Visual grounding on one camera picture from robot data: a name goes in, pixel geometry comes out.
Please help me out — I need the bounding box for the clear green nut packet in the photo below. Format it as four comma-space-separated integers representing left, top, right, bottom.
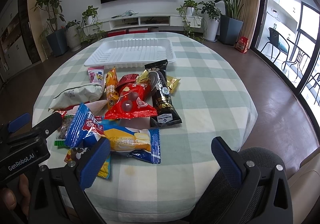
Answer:
54, 111, 74, 147

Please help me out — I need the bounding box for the blue yellow chips bag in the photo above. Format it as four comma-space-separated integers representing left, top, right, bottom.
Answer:
99, 120, 161, 164

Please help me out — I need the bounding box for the pale pink snack packet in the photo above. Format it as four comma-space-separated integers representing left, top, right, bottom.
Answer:
67, 99, 107, 116

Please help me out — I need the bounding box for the black chocolate snack packet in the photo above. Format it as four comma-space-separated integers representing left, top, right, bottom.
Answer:
145, 59, 182, 128

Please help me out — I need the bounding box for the white pale snack bag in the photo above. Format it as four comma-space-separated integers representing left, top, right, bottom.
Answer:
49, 83, 104, 110

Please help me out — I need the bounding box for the orange snack packet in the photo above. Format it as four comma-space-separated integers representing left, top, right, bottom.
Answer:
106, 67, 119, 110

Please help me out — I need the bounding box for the large red snack bag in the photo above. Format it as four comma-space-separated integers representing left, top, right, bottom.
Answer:
104, 83, 157, 120

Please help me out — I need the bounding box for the pink cartoon snack packet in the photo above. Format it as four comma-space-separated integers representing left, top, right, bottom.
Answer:
87, 66, 104, 85

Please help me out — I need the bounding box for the small red candy packet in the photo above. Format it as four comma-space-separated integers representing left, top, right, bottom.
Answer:
116, 73, 139, 89

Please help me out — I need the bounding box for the gold foil snack packet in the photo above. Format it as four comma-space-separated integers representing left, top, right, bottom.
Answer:
136, 70, 180, 94

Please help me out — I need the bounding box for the person's left hand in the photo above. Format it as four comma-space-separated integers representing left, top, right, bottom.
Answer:
1, 174, 31, 216

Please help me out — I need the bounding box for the green checked tablecloth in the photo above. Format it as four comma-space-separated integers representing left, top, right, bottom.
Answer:
33, 32, 258, 223

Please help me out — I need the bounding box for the wooden display cabinet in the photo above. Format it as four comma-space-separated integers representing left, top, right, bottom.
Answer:
1, 0, 47, 82

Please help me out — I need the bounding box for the plant in white ribbed pot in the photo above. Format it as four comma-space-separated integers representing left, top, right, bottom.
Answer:
65, 20, 81, 52

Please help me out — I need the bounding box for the trailing pothos plant left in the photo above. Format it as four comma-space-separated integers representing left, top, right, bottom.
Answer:
78, 5, 105, 43

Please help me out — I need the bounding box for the trailing pothos plant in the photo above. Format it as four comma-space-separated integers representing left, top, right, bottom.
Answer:
78, 5, 105, 43
176, 0, 204, 43

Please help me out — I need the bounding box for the red bag on floor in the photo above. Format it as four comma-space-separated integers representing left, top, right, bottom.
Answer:
235, 37, 248, 53

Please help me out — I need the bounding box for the white plastic tray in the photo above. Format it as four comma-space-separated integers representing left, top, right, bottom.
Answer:
84, 38, 176, 69

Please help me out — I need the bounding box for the tall plant blue pot left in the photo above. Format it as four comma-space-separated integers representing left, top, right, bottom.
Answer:
33, 0, 67, 57

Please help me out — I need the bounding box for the red storage box left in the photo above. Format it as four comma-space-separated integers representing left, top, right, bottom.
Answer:
107, 29, 127, 37

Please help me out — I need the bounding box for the red storage box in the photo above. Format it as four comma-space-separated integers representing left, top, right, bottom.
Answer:
107, 29, 127, 37
128, 27, 149, 34

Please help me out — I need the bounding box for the balcony glass table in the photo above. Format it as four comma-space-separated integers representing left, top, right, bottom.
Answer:
283, 38, 311, 79

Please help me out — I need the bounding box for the black balcony chair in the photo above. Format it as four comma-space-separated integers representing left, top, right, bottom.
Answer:
260, 27, 290, 64

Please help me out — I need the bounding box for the trailing pothos plant right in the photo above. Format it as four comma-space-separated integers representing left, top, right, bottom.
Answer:
176, 0, 204, 43

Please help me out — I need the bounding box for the red storage box right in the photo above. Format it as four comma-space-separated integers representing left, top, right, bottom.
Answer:
128, 27, 149, 34

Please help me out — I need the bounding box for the white TV cabinet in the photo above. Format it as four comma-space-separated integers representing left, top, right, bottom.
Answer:
83, 15, 203, 36

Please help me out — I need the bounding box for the plant in white tall pot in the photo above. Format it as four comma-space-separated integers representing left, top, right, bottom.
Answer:
198, 0, 221, 43

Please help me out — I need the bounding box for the beige curtain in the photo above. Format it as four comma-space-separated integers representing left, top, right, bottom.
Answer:
240, 0, 260, 46

